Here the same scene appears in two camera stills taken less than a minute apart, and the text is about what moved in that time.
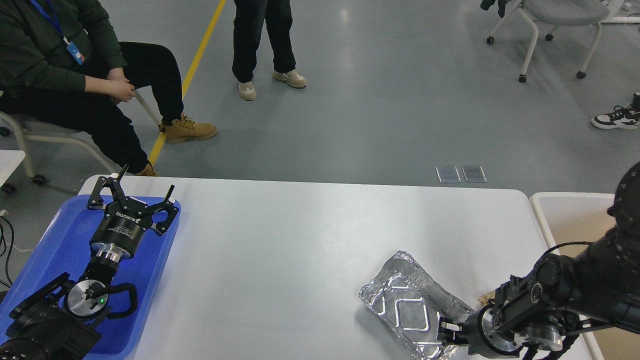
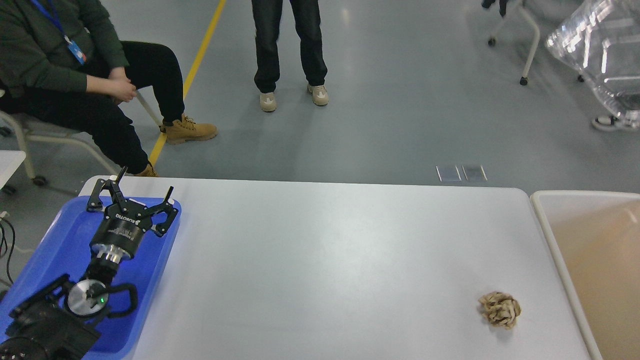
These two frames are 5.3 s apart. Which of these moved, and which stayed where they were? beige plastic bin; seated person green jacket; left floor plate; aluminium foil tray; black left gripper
Moved: aluminium foil tray
Stayed: seated person green jacket; left floor plate; beige plastic bin; black left gripper
